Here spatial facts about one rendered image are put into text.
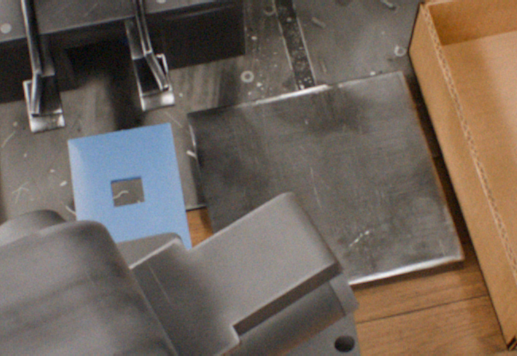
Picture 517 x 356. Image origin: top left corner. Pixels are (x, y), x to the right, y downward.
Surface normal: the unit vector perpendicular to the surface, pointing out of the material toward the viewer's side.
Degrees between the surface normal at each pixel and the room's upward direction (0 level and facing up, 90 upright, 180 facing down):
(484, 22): 90
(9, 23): 0
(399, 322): 0
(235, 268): 8
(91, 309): 18
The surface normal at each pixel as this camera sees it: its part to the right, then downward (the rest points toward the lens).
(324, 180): -0.01, -0.40
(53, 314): 0.21, -0.51
